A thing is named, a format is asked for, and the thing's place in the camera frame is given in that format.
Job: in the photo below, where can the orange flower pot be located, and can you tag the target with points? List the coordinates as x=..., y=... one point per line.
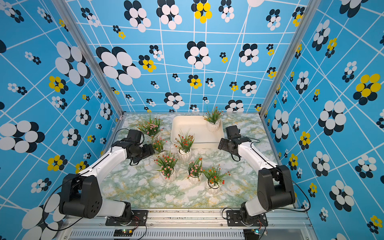
x=213, y=119

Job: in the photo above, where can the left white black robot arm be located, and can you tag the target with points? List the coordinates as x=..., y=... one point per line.
x=81, y=193

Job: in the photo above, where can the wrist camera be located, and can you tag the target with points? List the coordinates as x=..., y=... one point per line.
x=135, y=136
x=233, y=132

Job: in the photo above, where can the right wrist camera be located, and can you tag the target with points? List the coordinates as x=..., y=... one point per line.
x=233, y=132

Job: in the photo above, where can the cream plastic storage box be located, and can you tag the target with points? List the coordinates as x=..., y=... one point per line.
x=197, y=127

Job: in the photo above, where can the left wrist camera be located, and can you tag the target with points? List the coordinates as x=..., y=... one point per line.
x=135, y=136

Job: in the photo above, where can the red flower pot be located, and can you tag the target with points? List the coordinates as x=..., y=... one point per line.
x=184, y=145
x=215, y=178

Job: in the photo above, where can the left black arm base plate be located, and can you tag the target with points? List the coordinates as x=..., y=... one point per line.
x=136, y=218

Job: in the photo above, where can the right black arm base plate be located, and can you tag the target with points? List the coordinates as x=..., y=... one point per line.
x=239, y=218

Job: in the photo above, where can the left green circuit board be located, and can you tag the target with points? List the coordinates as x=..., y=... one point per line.
x=123, y=233

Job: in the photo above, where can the small pink flower pot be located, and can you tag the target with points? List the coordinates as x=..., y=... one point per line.
x=158, y=144

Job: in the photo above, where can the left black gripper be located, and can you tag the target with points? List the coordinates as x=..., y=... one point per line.
x=149, y=151

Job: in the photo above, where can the aluminium front rail frame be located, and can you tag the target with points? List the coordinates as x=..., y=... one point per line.
x=193, y=224

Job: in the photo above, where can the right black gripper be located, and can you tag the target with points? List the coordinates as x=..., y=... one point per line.
x=223, y=143

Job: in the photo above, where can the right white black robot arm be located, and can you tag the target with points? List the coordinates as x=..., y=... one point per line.
x=275, y=185

